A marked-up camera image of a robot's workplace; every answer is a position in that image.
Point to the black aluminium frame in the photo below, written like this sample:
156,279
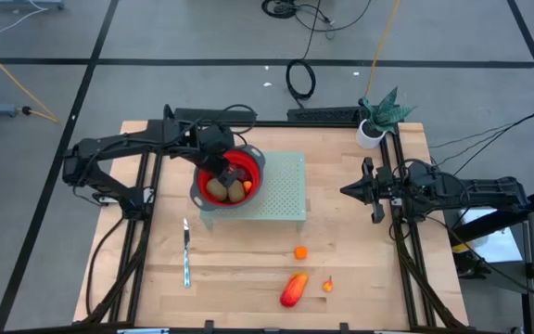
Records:
295,124

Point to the white paper sheet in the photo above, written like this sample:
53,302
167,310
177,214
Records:
499,248

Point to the silver metal plate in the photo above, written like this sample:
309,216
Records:
142,331

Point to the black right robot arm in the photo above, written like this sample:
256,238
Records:
471,192

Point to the black rectangular box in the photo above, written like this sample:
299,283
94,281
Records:
322,114
193,113

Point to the green plant in white pot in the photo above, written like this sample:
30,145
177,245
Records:
370,134

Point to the red collapsible colander grey rim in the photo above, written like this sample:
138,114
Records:
255,171

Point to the small orange-red fruit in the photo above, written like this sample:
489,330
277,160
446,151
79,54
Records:
247,186

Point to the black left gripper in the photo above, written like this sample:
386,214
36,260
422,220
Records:
213,141

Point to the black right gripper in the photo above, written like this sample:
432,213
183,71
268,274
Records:
387,188

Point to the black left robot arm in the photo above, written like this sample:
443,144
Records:
109,139

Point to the black metal beam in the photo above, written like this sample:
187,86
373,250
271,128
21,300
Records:
489,223

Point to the green perforated metal rack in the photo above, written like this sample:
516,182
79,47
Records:
285,185

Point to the black edge clip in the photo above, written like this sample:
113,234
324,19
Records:
169,112
344,326
209,325

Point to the small orange tangerine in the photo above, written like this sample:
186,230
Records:
300,253

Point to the brown kiwi fruit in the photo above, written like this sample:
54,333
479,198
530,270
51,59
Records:
236,191
216,189

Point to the red orange mango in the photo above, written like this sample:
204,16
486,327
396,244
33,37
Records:
294,290

